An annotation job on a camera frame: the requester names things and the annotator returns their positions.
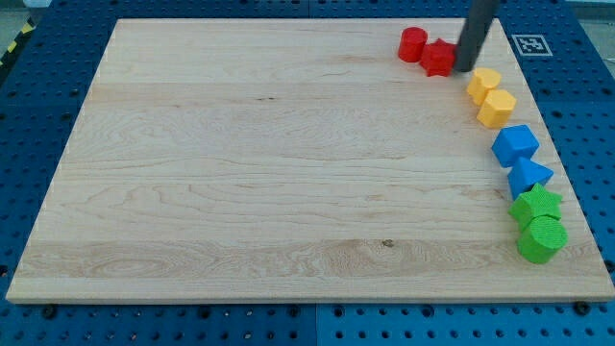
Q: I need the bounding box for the yellow hexagon block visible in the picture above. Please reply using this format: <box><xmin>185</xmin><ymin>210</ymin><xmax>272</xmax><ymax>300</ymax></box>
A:
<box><xmin>477</xmin><ymin>89</ymin><xmax>517</xmax><ymax>129</ymax></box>

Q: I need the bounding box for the red star block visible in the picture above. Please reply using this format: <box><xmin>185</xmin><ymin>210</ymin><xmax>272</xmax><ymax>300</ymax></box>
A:
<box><xmin>419</xmin><ymin>38</ymin><xmax>456</xmax><ymax>77</ymax></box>

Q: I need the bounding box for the black bolt left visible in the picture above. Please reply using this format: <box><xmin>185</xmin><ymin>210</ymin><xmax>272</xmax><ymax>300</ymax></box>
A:
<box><xmin>41</xmin><ymin>305</ymin><xmax>58</xmax><ymax>320</ymax></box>

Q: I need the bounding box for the yellow heart block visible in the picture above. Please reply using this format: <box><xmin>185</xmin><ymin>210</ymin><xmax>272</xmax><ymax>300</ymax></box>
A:
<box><xmin>466</xmin><ymin>67</ymin><xmax>502</xmax><ymax>106</ymax></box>

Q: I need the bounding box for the white fiducial marker tag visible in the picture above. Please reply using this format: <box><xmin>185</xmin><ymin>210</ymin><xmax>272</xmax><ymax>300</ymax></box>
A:
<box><xmin>512</xmin><ymin>34</ymin><xmax>553</xmax><ymax>57</ymax></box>

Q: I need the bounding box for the green cylinder block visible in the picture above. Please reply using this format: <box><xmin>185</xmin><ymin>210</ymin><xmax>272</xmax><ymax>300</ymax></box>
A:
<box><xmin>517</xmin><ymin>216</ymin><xmax>568</xmax><ymax>264</ymax></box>

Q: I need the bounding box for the wooden board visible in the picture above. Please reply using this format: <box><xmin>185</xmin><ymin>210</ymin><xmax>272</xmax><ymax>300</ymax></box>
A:
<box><xmin>7</xmin><ymin>18</ymin><xmax>614</xmax><ymax>305</ymax></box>

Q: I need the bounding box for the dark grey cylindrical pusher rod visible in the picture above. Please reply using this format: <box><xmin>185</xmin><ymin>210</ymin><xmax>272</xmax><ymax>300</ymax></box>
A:
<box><xmin>454</xmin><ymin>0</ymin><xmax>500</xmax><ymax>72</ymax></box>

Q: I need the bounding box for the blue cube block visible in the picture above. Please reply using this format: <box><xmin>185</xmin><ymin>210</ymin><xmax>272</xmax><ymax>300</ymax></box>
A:
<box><xmin>491</xmin><ymin>125</ymin><xmax>539</xmax><ymax>168</ymax></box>

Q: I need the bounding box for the green star block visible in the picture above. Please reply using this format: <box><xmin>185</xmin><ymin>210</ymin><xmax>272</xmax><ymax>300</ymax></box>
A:
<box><xmin>508</xmin><ymin>183</ymin><xmax>562</xmax><ymax>233</ymax></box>

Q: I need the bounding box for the blue triangle block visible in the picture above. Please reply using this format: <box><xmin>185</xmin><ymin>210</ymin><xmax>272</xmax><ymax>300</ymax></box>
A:
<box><xmin>507</xmin><ymin>158</ymin><xmax>554</xmax><ymax>200</ymax></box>

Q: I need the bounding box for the black bolt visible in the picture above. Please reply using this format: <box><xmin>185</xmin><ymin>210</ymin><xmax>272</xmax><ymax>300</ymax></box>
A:
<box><xmin>41</xmin><ymin>305</ymin><xmax>58</xmax><ymax>320</ymax></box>
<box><xmin>573</xmin><ymin>301</ymin><xmax>592</xmax><ymax>316</ymax></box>

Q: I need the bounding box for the red cylinder block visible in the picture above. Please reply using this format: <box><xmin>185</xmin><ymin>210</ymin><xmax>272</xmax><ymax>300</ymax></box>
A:
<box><xmin>398</xmin><ymin>27</ymin><xmax>428</xmax><ymax>62</ymax></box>

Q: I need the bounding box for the black bolt right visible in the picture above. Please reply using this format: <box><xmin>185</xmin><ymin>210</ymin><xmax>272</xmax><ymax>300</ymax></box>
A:
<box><xmin>573</xmin><ymin>301</ymin><xmax>592</xmax><ymax>316</ymax></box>

